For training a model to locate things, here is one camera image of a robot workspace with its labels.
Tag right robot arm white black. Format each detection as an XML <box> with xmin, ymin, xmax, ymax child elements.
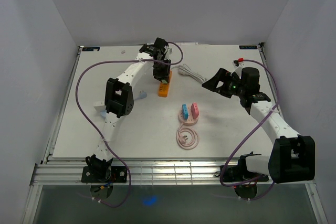
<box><xmin>202</xmin><ymin>67</ymin><xmax>316</xmax><ymax>184</ymax></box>

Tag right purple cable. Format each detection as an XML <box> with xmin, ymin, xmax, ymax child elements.
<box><xmin>219</xmin><ymin>59</ymin><xmax>279</xmax><ymax>200</ymax></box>

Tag orange power strip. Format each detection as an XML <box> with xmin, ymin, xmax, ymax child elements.
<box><xmin>157</xmin><ymin>70</ymin><xmax>172</xmax><ymax>98</ymax></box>

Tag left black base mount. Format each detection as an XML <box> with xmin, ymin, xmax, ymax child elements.
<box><xmin>80</xmin><ymin>166</ymin><xmax>128</xmax><ymax>183</ymax></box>

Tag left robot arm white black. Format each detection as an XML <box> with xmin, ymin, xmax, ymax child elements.
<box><xmin>86</xmin><ymin>38</ymin><xmax>171</xmax><ymax>182</ymax></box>

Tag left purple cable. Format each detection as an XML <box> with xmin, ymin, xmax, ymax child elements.
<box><xmin>75</xmin><ymin>41</ymin><xmax>184</xmax><ymax>208</ymax></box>

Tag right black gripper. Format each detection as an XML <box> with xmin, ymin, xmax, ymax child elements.
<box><xmin>202</xmin><ymin>68</ymin><xmax>245</xmax><ymax>99</ymax></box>

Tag blue plug adapter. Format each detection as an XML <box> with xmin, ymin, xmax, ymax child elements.
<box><xmin>181</xmin><ymin>104</ymin><xmax>189</xmax><ymax>121</ymax></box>

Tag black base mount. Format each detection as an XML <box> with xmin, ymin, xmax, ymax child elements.
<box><xmin>80</xmin><ymin>166</ymin><xmax>128</xmax><ymax>183</ymax></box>
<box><xmin>223</xmin><ymin>165</ymin><xmax>269</xmax><ymax>183</ymax></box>

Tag left black corner label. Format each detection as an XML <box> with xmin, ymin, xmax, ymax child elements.
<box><xmin>81</xmin><ymin>47</ymin><xmax>100</xmax><ymax>51</ymax></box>

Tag white charger plug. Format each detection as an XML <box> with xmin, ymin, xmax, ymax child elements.
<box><xmin>93</xmin><ymin>101</ymin><xmax>106</xmax><ymax>113</ymax></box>

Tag pink round power socket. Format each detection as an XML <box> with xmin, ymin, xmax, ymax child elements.
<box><xmin>178</xmin><ymin>112</ymin><xmax>199</xmax><ymax>126</ymax></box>

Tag purple cable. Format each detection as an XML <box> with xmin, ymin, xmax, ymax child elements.
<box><xmin>75</xmin><ymin>41</ymin><xmax>184</xmax><ymax>208</ymax></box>
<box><xmin>219</xmin><ymin>59</ymin><xmax>279</xmax><ymax>200</ymax></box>

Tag pink coiled socket cord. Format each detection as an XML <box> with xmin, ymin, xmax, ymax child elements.
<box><xmin>175</xmin><ymin>124</ymin><xmax>200</xmax><ymax>151</ymax></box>

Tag white bundled power cord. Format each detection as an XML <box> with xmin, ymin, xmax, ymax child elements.
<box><xmin>178</xmin><ymin>63</ymin><xmax>208</xmax><ymax>86</ymax></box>

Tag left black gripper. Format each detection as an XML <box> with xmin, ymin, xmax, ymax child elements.
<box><xmin>153</xmin><ymin>58</ymin><xmax>171</xmax><ymax>83</ymax></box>

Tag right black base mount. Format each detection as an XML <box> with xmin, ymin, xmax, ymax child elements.
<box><xmin>223</xmin><ymin>165</ymin><xmax>269</xmax><ymax>183</ymax></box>

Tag pink plug adapter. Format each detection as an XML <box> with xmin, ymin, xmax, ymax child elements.
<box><xmin>191</xmin><ymin>103</ymin><xmax>199</xmax><ymax>120</ymax></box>

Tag aluminium frame rail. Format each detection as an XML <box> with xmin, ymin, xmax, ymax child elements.
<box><xmin>30</xmin><ymin>159</ymin><xmax>316</xmax><ymax>186</ymax></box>

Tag right black corner label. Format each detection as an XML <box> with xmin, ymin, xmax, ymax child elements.
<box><xmin>239</xmin><ymin>45</ymin><xmax>258</xmax><ymax>50</ymax></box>

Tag black corner label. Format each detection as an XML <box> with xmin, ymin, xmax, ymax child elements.
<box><xmin>239</xmin><ymin>45</ymin><xmax>258</xmax><ymax>50</ymax></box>
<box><xmin>81</xmin><ymin>47</ymin><xmax>100</xmax><ymax>51</ymax></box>

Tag blue round power socket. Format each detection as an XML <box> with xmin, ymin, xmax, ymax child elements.
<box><xmin>100</xmin><ymin>111</ymin><xmax>107</xmax><ymax>118</ymax></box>

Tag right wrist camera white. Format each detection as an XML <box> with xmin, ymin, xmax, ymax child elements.
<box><xmin>233</xmin><ymin>58</ymin><xmax>245</xmax><ymax>76</ymax></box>

